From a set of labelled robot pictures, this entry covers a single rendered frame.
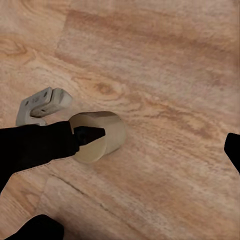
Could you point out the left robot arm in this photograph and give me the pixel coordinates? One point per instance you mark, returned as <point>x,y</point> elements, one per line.
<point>44,142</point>

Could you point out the pillar candle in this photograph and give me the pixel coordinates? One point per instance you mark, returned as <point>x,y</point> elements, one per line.
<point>115,135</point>

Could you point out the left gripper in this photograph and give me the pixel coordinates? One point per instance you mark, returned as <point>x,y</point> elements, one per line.
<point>55,141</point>

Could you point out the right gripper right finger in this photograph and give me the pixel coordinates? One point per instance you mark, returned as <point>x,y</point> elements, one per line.
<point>232,149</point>

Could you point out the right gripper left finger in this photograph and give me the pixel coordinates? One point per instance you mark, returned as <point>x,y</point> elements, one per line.
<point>12,150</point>

